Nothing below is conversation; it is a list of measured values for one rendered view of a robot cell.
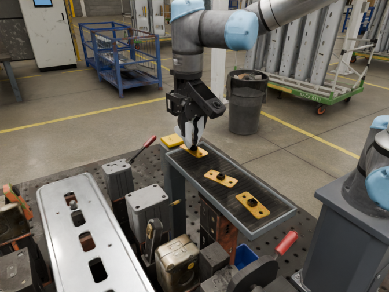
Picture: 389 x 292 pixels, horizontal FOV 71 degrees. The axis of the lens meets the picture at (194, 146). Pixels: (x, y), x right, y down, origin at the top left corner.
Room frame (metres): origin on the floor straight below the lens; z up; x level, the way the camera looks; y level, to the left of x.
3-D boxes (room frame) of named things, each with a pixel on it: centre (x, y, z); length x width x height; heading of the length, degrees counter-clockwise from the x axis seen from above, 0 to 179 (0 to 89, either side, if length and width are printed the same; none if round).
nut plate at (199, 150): (0.66, 0.00, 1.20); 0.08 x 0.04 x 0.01; 41
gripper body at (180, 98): (0.68, 0.02, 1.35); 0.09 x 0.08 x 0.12; 41
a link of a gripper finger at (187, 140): (0.66, 0.03, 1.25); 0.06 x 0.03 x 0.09; 41
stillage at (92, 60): (6.31, 1.95, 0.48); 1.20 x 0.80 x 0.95; 31
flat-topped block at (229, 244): (0.57, -0.07, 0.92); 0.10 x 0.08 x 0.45; 33
